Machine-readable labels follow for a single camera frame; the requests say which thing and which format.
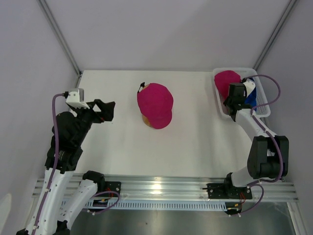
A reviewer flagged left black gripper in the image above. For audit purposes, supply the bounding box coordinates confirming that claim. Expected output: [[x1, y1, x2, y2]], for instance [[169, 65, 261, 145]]
[[71, 98, 115, 144]]

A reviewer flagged blue cap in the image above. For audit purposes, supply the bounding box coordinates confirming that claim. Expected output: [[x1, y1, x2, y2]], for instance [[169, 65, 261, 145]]
[[245, 88, 257, 107]]

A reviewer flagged pink cap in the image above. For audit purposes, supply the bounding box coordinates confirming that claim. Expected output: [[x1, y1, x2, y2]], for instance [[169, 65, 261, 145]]
[[214, 70, 241, 99], [150, 83, 174, 129]]

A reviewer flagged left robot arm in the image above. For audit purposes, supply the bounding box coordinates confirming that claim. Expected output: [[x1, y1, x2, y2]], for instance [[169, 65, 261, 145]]
[[17, 99, 115, 235]]

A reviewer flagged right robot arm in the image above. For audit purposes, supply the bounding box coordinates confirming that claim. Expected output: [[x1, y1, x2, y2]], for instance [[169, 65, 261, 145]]
[[205, 83, 289, 200]]

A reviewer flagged white plastic basket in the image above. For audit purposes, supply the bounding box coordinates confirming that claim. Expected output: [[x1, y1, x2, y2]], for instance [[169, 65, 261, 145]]
[[212, 68, 271, 120]]

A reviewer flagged wooden hat stand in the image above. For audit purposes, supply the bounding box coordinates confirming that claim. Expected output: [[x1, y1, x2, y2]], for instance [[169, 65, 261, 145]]
[[137, 82, 157, 128]]

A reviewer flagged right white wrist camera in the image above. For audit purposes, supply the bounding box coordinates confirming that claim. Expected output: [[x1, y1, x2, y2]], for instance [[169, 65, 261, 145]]
[[241, 78, 256, 96]]

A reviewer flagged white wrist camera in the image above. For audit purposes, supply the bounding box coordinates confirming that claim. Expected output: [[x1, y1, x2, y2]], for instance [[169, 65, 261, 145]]
[[66, 88, 89, 109], [241, 78, 256, 96]]

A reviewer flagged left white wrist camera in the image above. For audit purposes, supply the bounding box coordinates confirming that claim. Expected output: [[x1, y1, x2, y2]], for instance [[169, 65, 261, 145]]
[[66, 88, 89, 109]]

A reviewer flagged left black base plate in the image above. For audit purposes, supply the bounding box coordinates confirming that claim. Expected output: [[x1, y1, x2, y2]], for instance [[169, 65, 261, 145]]
[[105, 181, 122, 197]]

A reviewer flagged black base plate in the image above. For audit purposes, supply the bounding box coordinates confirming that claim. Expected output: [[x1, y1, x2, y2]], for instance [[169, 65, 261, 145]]
[[202, 183, 252, 200], [105, 181, 122, 197]]

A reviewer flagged aluminium mounting rail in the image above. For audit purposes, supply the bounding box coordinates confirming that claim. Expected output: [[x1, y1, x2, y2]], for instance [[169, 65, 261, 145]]
[[31, 173, 300, 203]]

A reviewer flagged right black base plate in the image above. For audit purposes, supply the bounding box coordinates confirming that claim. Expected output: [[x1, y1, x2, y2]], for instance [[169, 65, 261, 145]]
[[202, 183, 252, 200]]

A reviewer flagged white slotted cable duct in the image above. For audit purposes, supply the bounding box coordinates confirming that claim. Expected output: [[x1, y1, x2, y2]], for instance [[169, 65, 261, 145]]
[[83, 199, 227, 212]]

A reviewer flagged right frame post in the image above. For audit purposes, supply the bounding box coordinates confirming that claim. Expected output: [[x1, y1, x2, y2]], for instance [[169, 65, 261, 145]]
[[252, 0, 300, 71]]

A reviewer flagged frame post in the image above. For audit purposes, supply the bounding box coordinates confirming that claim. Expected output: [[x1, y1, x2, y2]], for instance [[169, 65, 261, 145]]
[[252, 0, 300, 71], [37, 0, 82, 77]]

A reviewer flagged left frame post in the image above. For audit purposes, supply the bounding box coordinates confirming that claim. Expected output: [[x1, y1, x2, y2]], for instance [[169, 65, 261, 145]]
[[37, 0, 82, 77]]

